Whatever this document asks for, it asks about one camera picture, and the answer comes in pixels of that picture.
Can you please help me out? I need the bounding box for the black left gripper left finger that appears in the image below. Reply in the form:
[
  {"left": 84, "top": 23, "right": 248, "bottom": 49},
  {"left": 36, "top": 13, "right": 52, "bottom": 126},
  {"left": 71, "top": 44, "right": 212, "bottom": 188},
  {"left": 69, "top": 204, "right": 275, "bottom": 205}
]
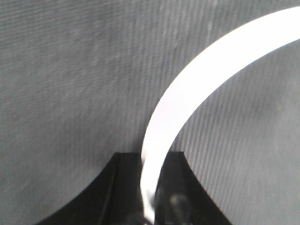
[{"left": 40, "top": 153, "right": 146, "bottom": 225}]

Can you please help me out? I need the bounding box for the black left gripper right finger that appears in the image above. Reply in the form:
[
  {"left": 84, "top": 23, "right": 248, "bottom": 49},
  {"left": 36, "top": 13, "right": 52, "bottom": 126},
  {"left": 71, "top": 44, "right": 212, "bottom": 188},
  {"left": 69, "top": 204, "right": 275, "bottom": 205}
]
[{"left": 155, "top": 152, "right": 231, "bottom": 225}]

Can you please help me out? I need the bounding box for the white PVC pipe clamp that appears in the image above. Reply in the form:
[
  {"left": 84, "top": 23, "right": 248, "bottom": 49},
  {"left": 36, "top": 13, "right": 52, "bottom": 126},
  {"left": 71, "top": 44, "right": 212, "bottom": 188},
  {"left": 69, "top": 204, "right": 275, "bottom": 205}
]
[{"left": 140, "top": 7, "right": 300, "bottom": 222}]

